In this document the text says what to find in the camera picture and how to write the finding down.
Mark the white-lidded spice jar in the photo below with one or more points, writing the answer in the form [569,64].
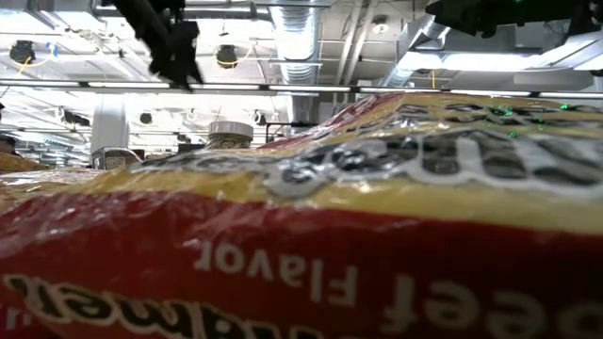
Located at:
[231,134]

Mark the lime chili shrimp noodle packet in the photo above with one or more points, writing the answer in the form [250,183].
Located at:
[37,186]

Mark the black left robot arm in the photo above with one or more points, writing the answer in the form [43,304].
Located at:
[141,23]

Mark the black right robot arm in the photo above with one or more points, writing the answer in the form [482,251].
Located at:
[494,14]

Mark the round black ceiling fixture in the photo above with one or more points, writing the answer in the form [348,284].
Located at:
[21,52]
[226,56]

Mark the white pillar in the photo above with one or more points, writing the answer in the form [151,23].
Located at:
[109,122]

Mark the clear plastic bin with sticker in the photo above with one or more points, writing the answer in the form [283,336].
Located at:
[115,159]

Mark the long ceiling light strip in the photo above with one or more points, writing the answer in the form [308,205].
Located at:
[306,88]

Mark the round ceiling lamp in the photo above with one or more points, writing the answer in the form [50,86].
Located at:
[380,26]

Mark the red beef flavor noodle packet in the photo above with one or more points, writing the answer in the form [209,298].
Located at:
[301,263]

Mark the silver round air duct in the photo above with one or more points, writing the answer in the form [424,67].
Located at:
[297,37]

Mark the large pale ceiling duct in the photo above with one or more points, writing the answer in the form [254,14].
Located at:
[471,61]

